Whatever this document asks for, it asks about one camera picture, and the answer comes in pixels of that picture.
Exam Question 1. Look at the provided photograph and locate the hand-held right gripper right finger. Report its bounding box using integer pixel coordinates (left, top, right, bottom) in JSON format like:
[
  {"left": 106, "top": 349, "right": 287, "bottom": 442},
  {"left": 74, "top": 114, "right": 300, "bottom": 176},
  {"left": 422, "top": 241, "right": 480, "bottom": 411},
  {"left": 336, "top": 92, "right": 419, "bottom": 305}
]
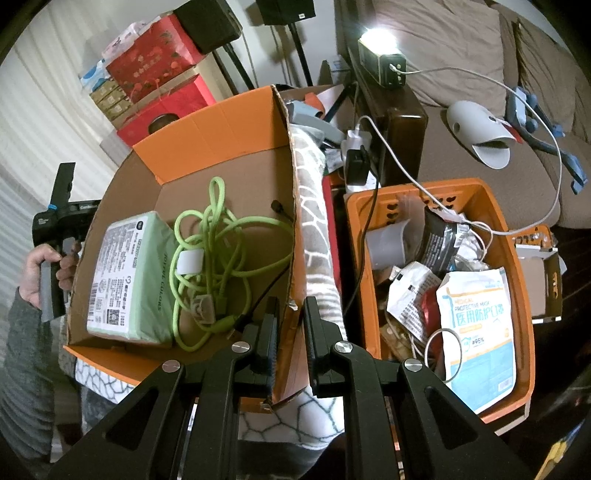
[{"left": 302, "top": 295, "right": 536, "bottom": 480}]

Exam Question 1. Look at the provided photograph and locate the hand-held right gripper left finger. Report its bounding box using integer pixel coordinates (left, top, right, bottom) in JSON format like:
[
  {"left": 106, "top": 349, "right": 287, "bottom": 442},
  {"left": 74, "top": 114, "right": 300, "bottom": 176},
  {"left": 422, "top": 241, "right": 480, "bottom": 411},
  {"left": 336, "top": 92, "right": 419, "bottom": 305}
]
[{"left": 46, "top": 295, "right": 281, "bottom": 480}]

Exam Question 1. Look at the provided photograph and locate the green braided cable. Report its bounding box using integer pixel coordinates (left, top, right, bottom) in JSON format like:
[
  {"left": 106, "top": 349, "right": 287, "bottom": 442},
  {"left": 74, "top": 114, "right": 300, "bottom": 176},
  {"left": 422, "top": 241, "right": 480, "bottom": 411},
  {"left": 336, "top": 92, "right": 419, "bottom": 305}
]
[{"left": 171, "top": 178, "right": 296, "bottom": 352}]

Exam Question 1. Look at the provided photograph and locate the orange cardboard box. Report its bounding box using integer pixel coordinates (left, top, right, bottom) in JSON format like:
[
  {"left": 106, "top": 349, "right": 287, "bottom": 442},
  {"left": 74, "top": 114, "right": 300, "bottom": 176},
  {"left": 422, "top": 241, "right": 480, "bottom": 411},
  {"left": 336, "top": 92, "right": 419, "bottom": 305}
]
[{"left": 62, "top": 83, "right": 308, "bottom": 414}]

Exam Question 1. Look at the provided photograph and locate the person's left forearm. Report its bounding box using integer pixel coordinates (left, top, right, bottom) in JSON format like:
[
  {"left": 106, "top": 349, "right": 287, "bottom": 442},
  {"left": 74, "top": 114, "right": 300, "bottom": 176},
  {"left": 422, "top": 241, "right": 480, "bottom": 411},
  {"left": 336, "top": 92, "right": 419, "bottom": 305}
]
[{"left": 0, "top": 286, "right": 84, "bottom": 457}]

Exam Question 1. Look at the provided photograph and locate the person's left hand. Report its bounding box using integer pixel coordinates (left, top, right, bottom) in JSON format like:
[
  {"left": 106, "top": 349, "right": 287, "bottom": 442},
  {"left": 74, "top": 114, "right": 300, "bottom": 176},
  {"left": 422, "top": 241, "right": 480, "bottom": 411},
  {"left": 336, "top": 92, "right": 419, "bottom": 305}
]
[{"left": 21, "top": 244, "right": 81, "bottom": 308}]

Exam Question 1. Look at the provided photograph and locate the grey white patterned blanket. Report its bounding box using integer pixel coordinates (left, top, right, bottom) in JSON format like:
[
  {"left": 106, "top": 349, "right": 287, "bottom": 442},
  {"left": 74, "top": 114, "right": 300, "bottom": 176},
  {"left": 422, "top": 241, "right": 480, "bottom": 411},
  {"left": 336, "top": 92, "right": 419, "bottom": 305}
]
[{"left": 74, "top": 126, "right": 352, "bottom": 448}]

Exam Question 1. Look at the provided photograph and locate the green tissue pack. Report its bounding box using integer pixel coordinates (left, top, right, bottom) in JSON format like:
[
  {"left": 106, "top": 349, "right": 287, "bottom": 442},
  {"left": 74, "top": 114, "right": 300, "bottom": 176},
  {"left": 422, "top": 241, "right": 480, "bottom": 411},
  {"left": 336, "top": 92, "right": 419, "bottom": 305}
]
[{"left": 87, "top": 210, "right": 178, "bottom": 344}]

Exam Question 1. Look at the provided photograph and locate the white printed packet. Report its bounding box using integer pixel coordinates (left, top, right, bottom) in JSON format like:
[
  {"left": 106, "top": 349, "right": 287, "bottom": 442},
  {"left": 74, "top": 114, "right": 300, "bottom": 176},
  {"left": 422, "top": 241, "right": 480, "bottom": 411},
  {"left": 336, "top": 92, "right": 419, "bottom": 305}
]
[{"left": 387, "top": 261, "right": 444, "bottom": 342}]

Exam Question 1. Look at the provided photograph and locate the white curtain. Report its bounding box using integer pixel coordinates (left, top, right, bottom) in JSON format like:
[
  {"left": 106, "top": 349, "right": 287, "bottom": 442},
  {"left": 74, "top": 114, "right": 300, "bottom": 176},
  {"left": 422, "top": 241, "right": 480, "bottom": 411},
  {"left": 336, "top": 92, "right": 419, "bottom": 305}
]
[{"left": 0, "top": 9, "right": 153, "bottom": 296}]

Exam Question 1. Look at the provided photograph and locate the grey plastic cup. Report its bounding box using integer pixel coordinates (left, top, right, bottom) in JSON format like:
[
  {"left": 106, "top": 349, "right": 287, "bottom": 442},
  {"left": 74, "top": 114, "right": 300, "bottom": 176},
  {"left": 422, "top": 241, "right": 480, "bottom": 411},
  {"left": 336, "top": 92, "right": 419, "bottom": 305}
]
[{"left": 365, "top": 220, "right": 411, "bottom": 271}]

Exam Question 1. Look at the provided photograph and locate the red flat box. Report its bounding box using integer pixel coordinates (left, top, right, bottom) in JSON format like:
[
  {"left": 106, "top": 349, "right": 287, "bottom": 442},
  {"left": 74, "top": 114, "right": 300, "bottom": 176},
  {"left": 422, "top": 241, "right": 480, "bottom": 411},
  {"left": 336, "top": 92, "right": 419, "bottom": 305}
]
[{"left": 323, "top": 178, "right": 342, "bottom": 287}]

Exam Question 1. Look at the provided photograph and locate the red packet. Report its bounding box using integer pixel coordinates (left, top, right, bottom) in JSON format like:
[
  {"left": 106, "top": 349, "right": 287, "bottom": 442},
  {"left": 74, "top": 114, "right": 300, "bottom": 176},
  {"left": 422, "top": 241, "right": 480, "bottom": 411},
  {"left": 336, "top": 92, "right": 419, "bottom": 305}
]
[{"left": 422, "top": 291, "right": 444, "bottom": 330}]

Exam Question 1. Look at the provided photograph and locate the gold patterned carton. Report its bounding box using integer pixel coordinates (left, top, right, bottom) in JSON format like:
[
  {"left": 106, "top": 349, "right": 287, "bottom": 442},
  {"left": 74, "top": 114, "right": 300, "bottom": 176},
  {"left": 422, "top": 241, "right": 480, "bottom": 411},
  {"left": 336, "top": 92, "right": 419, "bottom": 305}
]
[{"left": 88, "top": 78, "right": 137, "bottom": 130}]

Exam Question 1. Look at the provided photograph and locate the white blue tissue package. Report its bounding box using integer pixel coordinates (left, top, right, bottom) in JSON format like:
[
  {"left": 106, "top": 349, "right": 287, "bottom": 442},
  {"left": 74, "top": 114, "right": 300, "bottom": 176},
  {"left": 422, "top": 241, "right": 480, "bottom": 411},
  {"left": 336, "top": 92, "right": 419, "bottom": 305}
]
[{"left": 79, "top": 60, "right": 112, "bottom": 88}]

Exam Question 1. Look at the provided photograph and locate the black foil pouch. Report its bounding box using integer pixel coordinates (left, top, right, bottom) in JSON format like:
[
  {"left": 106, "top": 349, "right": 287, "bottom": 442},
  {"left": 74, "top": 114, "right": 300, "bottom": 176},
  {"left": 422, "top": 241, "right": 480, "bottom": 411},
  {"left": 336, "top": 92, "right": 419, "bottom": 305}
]
[{"left": 418, "top": 210, "right": 472, "bottom": 278}]

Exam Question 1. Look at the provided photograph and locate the white blue mask packet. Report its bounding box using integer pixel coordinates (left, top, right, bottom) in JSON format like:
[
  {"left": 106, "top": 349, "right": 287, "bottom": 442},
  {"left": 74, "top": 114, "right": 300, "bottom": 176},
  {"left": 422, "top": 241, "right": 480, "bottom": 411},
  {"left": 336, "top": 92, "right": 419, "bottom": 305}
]
[{"left": 436, "top": 268, "right": 518, "bottom": 402}]

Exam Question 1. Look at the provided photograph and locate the red gift box round label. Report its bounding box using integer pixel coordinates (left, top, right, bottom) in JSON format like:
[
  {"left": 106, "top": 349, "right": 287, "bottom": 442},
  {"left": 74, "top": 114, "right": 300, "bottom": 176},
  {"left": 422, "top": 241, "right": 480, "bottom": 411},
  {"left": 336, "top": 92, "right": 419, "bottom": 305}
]
[{"left": 115, "top": 74, "right": 218, "bottom": 146}]

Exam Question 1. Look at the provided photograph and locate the black power adapter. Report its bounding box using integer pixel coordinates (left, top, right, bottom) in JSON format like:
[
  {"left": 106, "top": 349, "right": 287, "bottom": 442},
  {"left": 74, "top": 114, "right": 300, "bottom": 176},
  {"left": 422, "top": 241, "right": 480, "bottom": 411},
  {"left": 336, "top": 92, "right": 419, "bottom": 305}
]
[{"left": 344, "top": 148, "right": 377, "bottom": 185}]

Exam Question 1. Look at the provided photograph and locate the crumpled clear plastic bag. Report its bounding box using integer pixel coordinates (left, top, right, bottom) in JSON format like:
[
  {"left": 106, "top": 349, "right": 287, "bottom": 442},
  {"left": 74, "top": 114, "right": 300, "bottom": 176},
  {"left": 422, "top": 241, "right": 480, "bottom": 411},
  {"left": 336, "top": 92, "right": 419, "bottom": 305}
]
[{"left": 455, "top": 215, "right": 492, "bottom": 273}]

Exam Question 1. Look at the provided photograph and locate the red floral gift box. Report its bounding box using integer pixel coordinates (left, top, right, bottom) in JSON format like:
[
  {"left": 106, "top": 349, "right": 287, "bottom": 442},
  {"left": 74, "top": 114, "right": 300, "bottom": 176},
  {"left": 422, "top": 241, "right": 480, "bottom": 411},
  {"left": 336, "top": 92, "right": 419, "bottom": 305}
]
[{"left": 105, "top": 14, "right": 204, "bottom": 102}]

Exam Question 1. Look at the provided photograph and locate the white pink tissue package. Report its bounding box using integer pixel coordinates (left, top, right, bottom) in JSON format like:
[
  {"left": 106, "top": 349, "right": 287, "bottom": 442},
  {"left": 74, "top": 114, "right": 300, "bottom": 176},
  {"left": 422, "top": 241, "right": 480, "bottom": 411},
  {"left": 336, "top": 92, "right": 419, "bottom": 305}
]
[{"left": 102, "top": 18, "right": 160, "bottom": 58}]

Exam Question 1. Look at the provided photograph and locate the white charger plug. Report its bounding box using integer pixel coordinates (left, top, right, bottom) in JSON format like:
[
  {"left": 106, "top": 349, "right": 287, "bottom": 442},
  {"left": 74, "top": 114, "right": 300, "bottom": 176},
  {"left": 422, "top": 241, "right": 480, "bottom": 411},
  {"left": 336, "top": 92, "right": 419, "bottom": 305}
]
[{"left": 344, "top": 129, "right": 372, "bottom": 153}]

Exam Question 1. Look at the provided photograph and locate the orange plastic basket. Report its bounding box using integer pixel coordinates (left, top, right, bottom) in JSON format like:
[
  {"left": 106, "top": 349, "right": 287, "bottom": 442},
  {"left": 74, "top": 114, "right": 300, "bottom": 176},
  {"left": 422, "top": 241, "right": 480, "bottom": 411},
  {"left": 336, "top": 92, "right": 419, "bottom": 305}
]
[{"left": 344, "top": 179, "right": 536, "bottom": 416}]

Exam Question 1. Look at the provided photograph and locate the dark brown wooden side table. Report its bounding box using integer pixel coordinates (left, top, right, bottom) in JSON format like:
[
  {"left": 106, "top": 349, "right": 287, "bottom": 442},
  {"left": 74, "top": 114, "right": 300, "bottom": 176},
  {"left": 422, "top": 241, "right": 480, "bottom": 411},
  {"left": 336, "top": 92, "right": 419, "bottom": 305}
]
[{"left": 348, "top": 46, "right": 428, "bottom": 185}]

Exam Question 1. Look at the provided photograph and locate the small open cardboard box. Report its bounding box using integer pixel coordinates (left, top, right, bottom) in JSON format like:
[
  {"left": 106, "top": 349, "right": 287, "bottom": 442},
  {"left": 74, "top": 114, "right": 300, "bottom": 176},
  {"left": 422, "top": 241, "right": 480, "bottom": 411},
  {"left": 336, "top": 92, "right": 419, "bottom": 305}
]
[{"left": 515, "top": 226, "right": 566, "bottom": 324}]

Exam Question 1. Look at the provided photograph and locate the large black speaker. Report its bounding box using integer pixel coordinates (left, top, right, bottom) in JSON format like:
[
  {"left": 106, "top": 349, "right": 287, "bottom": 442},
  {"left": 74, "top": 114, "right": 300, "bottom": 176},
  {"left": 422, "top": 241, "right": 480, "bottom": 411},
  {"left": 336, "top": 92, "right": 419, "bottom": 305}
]
[{"left": 173, "top": 0, "right": 243, "bottom": 55}]

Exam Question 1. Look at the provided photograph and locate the brown sofa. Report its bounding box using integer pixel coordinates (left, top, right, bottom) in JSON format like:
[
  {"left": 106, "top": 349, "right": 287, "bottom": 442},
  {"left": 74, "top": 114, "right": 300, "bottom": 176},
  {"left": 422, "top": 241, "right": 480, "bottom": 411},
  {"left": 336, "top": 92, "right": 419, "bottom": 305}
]
[{"left": 335, "top": 0, "right": 591, "bottom": 229}]

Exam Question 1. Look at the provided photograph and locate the white rounded device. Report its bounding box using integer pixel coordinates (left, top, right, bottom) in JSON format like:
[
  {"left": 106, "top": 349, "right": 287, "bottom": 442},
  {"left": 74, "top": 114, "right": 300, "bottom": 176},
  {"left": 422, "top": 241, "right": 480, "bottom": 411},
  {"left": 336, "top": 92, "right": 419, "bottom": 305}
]
[{"left": 445, "top": 100, "right": 518, "bottom": 171}]

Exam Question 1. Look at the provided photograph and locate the portable lamp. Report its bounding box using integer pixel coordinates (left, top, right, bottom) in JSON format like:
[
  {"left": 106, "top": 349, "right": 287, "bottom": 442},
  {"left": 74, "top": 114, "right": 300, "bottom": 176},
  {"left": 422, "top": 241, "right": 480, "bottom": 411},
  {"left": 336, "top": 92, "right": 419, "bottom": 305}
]
[{"left": 358, "top": 30, "right": 407, "bottom": 88}]

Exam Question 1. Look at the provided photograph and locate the black speaker stand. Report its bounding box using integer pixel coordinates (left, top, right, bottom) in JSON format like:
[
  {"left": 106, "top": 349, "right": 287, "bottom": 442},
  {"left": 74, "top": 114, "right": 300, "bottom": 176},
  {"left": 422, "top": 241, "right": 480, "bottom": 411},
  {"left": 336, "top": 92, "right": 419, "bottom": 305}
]
[{"left": 222, "top": 23, "right": 315, "bottom": 93}]

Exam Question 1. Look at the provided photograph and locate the blue grey plastic tool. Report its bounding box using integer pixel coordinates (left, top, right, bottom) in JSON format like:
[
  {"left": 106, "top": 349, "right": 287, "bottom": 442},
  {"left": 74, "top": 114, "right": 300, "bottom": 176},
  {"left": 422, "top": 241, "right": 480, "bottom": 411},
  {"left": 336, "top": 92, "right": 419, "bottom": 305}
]
[{"left": 505, "top": 85, "right": 587, "bottom": 195}]

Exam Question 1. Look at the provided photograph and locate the small black speaker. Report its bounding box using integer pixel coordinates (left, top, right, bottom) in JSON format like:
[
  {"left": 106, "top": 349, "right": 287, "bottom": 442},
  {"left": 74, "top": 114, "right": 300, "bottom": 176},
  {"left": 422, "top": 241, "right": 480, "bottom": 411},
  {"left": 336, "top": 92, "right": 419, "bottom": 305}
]
[{"left": 255, "top": 0, "right": 317, "bottom": 25}]

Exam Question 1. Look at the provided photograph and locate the large brown cushion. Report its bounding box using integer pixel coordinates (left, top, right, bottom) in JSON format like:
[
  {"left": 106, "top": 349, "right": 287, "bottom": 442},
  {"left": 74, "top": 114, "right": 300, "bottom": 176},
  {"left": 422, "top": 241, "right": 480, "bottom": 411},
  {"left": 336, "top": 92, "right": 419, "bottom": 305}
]
[{"left": 372, "top": 0, "right": 509, "bottom": 109}]

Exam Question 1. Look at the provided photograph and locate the brown textured cushion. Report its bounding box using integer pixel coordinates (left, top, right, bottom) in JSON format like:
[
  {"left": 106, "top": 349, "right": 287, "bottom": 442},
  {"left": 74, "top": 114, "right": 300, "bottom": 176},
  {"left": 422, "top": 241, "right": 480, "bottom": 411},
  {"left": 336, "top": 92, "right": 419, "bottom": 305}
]
[{"left": 510, "top": 18, "right": 591, "bottom": 139}]

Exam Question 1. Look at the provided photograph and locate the black thin cable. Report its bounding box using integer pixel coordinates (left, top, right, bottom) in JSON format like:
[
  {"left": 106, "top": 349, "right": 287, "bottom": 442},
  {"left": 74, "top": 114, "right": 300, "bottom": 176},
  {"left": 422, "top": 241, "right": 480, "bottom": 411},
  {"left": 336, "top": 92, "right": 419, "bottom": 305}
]
[{"left": 233, "top": 199, "right": 296, "bottom": 330}]

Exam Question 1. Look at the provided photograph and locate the grey teal handle tool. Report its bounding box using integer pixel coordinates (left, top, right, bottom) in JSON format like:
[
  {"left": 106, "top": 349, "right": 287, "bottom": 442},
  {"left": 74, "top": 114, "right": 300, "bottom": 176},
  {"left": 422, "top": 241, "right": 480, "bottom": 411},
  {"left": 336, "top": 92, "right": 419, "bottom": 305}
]
[{"left": 286, "top": 100, "right": 345, "bottom": 144}]

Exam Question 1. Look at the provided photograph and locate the white charging cable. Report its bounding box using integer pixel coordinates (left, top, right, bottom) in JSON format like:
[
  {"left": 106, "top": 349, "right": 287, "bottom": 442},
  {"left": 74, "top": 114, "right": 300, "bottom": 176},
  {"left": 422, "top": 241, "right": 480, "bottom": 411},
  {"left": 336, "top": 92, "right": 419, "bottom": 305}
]
[{"left": 355, "top": 67, "right": 564, "bottom": 236}]

